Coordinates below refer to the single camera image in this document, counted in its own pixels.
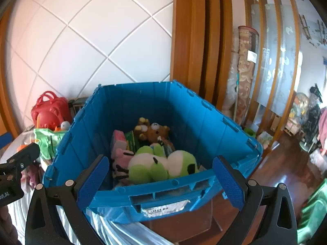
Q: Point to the green frog plush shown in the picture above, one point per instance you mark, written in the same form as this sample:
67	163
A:
150	168

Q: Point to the light green cloth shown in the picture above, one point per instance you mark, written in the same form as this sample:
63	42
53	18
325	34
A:
46	143

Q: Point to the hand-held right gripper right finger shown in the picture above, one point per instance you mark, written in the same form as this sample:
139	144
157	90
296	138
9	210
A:
228	183

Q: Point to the green plastic chair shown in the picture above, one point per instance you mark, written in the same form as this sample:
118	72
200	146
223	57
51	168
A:
314	209

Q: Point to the cloth-covered desktop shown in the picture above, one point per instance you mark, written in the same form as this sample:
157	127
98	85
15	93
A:
115	232

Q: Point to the white plastic bag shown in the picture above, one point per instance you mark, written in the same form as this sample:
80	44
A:
264	139

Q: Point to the green plastic object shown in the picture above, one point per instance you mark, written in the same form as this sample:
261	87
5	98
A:
249	131

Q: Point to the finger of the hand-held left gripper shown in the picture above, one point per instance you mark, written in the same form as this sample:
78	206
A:
28	154
6	139

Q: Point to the red toy handbag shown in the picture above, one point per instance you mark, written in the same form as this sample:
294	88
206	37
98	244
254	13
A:
48	114

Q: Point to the wooden door frame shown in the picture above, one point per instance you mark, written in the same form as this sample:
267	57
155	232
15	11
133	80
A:
199	43

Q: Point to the cardboard box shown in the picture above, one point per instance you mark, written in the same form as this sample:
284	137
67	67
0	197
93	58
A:
275	123

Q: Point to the pink hanging cloth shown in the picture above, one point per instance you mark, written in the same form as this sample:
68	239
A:
323	132

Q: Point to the green book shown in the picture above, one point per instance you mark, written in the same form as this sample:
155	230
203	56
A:
131	140

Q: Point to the person's left forearm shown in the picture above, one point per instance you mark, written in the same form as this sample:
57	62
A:
7	224

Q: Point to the wooden wall trim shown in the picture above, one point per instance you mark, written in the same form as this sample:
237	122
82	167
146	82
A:
7	94

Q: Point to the wooden slatted glass partition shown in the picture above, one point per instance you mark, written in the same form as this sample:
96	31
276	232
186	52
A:
278	56

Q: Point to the brown teddy bear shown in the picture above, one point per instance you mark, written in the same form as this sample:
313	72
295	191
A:
155	131

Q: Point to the patterned rolled carpet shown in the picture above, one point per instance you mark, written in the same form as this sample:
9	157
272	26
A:
246	81

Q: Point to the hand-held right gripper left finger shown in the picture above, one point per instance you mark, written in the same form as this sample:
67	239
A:
93	183

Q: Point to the pink plush with black limbs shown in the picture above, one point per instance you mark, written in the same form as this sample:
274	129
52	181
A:
121	158

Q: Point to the cluttered toy rack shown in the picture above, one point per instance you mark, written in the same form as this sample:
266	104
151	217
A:
297	114

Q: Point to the wall decal stickers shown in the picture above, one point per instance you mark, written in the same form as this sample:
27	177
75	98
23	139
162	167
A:
313	30

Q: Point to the pink box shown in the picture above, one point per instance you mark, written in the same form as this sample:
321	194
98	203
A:
118	140

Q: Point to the white orange toy figure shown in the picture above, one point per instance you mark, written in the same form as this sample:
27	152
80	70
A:
65	125

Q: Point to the blue plastic storage bin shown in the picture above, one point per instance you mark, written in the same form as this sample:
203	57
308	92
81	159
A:
178	107

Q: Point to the mauve plush toy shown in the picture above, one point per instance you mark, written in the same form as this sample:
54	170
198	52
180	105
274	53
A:
32	176

